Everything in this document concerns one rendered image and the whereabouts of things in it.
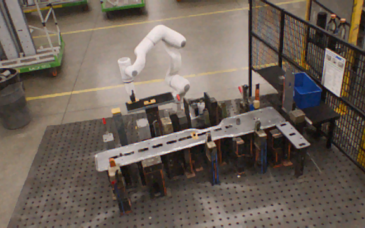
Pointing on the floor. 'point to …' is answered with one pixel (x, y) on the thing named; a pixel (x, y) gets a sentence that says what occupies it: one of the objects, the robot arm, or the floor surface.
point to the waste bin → (6, 96)
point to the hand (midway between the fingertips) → (132, 98)
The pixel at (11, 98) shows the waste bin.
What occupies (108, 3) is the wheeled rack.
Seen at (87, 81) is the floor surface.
